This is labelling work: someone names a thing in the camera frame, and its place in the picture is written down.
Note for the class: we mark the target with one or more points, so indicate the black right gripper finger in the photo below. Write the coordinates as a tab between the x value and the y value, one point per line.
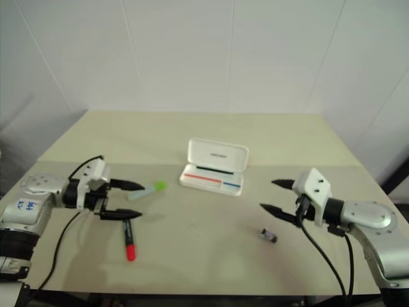
279	212
282	183

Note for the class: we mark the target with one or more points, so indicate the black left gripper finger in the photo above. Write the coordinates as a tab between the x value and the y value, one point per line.
119	214
126	184

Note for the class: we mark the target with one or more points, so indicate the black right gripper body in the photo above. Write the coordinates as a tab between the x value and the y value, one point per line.
303	206

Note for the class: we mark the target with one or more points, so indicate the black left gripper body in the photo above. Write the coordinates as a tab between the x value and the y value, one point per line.
96	199

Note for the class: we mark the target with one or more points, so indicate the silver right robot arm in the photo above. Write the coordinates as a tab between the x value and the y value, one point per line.
367	220

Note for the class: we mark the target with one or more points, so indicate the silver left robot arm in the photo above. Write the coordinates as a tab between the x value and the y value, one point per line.
28	204

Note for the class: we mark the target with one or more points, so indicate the small grey object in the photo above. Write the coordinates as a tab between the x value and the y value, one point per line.
267	236

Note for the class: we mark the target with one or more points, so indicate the white open pencil case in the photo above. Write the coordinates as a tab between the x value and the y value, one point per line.
215	168

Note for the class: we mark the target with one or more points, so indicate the green capped correction pen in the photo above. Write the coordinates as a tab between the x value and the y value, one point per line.
147	190

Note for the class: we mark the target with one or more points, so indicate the black marker with red cap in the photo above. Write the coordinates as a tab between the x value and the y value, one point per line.
128	238

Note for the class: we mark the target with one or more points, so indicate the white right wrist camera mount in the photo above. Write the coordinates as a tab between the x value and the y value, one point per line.
314	188

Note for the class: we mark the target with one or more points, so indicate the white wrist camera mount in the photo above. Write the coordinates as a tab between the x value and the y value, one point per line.
94	174
314	188

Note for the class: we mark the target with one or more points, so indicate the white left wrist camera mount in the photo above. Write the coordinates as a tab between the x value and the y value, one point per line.
94	174

